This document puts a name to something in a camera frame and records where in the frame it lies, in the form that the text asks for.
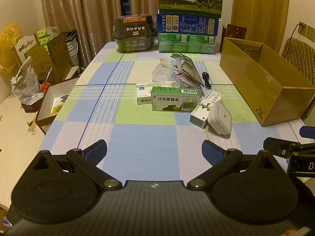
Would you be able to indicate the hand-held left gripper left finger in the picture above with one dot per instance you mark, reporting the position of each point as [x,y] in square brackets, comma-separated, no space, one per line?
[96,150]

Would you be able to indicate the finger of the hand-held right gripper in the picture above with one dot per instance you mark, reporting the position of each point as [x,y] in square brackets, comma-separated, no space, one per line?
[276,146]
[307,132]

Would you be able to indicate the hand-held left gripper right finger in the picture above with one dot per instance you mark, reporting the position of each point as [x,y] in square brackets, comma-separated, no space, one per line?
[211,150]

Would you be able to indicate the square container with white lid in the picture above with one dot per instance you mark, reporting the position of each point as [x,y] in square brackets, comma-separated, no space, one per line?
[221,118]

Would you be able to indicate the white medicine box green print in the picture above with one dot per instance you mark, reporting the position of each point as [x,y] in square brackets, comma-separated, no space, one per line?
[198,117]

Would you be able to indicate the white and blue medicine box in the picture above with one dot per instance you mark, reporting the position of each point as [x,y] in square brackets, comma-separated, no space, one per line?
[144,94]

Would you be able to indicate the clear plastic bag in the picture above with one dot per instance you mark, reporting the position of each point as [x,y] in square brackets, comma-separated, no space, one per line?
[179,81]

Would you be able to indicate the cardboard box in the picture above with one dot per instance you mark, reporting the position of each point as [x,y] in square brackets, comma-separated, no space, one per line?
[246,76]

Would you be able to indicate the silver foil bag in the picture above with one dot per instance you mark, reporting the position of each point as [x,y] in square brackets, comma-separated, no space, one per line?
[188,67]

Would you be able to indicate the clear plastic container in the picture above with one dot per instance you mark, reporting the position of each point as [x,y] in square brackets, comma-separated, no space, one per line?
[161,75]

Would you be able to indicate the checkered cloth covered desktop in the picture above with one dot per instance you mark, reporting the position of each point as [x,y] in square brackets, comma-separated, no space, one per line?
[147,132]

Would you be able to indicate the brown gift box white inside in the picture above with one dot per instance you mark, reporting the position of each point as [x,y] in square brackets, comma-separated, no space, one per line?
[46,118]

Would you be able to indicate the printed leaflet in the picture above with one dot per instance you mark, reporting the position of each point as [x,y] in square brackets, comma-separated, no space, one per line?
[59,104]

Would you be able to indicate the quilted chair cover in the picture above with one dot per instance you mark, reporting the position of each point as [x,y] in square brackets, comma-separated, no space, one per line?
[299,54]

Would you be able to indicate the crumpled silver white bag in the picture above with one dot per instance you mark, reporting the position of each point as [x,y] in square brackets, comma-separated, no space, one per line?
[24,78]

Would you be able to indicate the brown cardboard carton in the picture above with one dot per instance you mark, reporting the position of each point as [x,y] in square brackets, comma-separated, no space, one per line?
[57,54]

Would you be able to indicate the stack of metal bowls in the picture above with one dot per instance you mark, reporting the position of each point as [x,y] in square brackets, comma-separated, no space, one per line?
[72,46]

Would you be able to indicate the green wrapped drink pack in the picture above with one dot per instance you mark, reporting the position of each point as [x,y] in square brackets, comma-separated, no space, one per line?
[187,44]

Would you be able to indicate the dark instant food box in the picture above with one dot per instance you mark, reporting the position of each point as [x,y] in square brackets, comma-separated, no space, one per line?
[134,41]

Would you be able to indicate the green tissue packs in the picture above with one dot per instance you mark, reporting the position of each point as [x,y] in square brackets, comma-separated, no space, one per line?
[45,35]

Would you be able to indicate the blue drink carton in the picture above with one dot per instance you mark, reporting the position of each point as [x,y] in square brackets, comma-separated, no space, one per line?
[196,24]

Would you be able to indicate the white cutout cardboard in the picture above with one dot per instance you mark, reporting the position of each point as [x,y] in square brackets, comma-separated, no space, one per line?
[25,44]

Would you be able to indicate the wooden door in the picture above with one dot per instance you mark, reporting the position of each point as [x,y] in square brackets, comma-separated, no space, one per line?
[258,9]

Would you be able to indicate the yellow plastic bag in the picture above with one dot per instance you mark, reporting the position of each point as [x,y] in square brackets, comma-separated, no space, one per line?
[8,44]

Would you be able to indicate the wall socket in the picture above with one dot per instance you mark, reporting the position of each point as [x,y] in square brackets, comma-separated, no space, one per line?
[302,28]

